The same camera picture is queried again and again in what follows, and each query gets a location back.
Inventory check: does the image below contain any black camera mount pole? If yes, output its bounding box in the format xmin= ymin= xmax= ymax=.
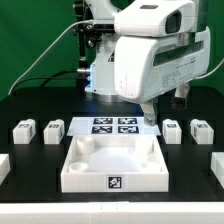
xmin=72 ymin=0 xmax=101 ymax=88

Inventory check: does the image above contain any white block edge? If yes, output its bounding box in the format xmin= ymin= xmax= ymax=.
xmin=211 ymin=152 xmax=224 ymax=189
xmin=0 ymin=154 xmax=10 ymax=185

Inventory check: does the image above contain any black cable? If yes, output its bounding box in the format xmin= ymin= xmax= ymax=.
xmin=11 ymin=69 xmax=88 ymax=95

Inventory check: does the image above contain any white front rail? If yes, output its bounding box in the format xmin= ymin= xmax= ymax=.
xmin=0 ymin=202 xmax=224 ymax=224

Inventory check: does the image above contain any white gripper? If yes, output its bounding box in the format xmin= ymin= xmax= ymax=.
xmin=114 ymin=28 xmax=210 ymax=126

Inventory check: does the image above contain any white square tabletop tray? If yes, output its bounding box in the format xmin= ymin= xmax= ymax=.
xmin=61 ymin=134 xmax=169 ymax=193

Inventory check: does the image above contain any white sheet with markers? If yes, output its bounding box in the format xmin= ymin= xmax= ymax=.
xmin=67 ymin=117 xmax=161 ymax=136

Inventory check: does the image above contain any white cable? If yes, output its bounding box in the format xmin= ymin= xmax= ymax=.
xmin=7 ymin=19 xmax=95 ymax=96

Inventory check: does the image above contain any white block left edge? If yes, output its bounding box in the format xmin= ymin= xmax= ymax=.
xmin=0 ymin=154 xmax=10 ymax=185

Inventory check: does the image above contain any white block right edge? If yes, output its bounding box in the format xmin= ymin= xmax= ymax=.
xmin=211 ymin=152 xmax=224 ymax=189

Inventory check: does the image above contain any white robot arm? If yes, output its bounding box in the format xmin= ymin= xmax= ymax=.
xmin=84 ymin=0 xmax=210 ymax=126

